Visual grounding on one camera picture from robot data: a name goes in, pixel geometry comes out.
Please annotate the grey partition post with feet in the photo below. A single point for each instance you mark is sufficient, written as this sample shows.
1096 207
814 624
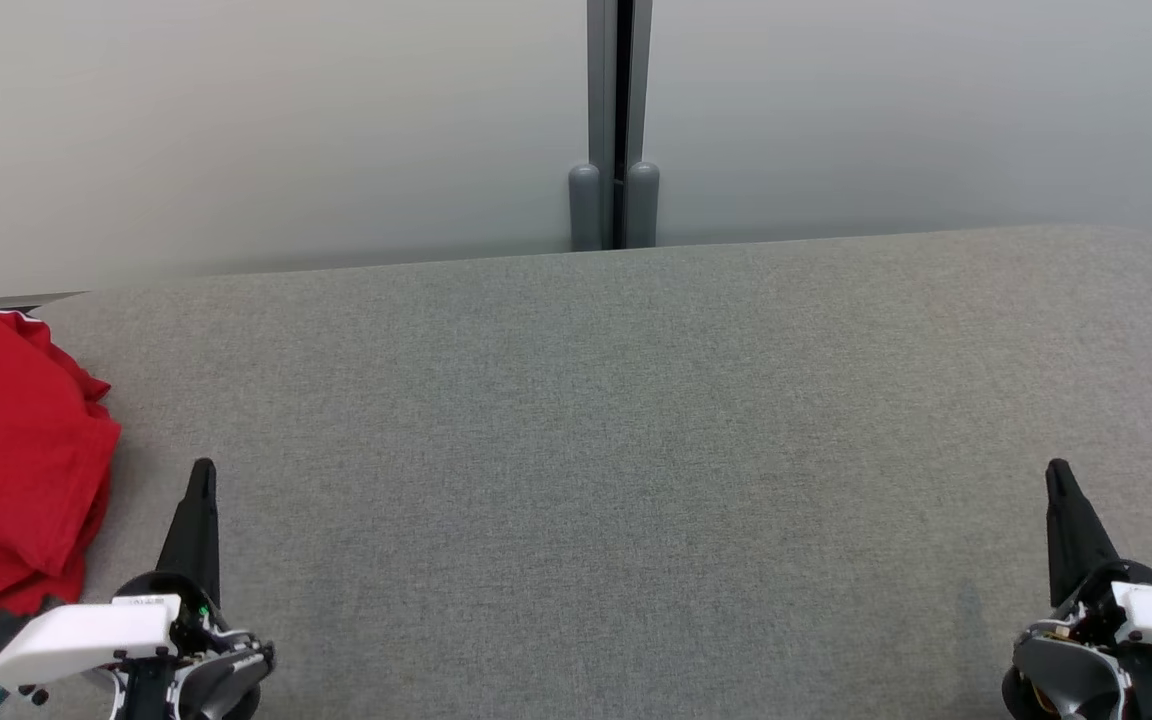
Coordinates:
601 120

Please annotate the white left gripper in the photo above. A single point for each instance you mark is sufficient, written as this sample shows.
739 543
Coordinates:
86 630

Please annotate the red basketball jersey white sleeves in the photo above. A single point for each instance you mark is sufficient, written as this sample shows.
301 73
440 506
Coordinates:
16 440

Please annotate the white partition panel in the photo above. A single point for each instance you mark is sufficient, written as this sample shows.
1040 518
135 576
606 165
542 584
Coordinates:
936 110
236 130

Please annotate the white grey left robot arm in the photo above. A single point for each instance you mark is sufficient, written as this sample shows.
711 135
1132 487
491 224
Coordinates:
226 680

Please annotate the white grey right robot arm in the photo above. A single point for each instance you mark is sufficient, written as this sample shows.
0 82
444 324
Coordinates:
1066 670

